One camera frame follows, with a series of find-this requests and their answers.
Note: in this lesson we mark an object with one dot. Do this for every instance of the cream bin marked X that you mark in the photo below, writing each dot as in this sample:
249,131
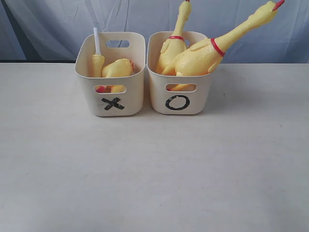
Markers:
113,96

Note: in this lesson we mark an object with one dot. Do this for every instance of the whole yellow rubber chicken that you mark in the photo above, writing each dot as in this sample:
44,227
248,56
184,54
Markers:
205,56
175,44

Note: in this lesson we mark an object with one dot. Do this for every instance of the chicken head with white tube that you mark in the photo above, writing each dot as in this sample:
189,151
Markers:
97,64

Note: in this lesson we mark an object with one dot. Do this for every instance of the cream bin marked O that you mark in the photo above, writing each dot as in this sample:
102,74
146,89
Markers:
173,95

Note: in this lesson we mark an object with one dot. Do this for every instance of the blue backdrop cloth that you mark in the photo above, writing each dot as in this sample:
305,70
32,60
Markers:
40,30

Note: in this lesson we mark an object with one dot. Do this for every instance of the headless yellow chicken body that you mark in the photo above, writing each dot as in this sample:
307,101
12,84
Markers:
120,68

